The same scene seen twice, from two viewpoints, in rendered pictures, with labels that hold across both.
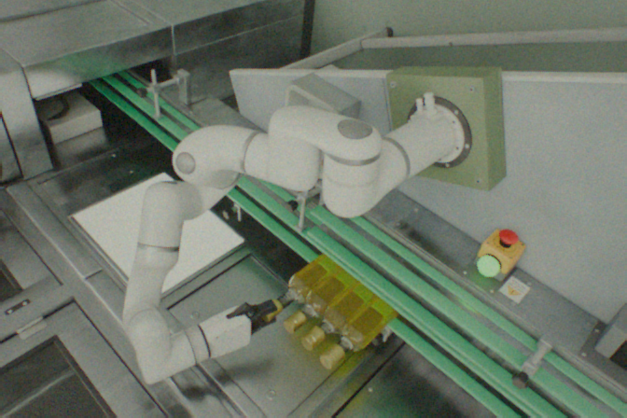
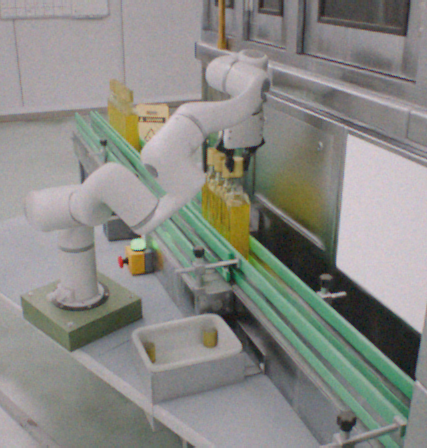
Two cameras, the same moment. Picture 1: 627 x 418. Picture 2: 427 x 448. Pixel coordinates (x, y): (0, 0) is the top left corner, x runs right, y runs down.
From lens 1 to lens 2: 1.87 m
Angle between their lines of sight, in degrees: 87
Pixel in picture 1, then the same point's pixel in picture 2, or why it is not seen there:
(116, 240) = (418, 188)
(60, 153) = not seen: outside the picture
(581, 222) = not seen: hidden behind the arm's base
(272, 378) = (270, 133)
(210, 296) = (323, 176)
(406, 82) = (61, 320)
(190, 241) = (365, 236)
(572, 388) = not seen: hidden behind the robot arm
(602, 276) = (106, 250)
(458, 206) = (145, 291)
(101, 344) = (371, 63)
